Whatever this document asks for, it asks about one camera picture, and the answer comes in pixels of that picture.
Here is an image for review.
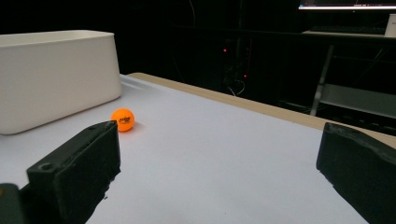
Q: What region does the white plastic bin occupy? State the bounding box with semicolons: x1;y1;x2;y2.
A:
0;29;122;135

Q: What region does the thin white cable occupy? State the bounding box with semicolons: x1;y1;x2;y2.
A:
226;78;247;97

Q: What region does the small white box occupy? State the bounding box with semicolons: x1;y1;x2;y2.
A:
384;13;396;38

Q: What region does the white table mat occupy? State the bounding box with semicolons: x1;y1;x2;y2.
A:
0;74;370;224

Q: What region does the orange ping pong ball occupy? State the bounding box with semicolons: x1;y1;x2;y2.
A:
110;107;135;133

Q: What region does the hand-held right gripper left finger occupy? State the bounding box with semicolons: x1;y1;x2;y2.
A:
26;120;121;224

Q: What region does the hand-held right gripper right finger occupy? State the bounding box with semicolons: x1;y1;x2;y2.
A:
316;121;396;224

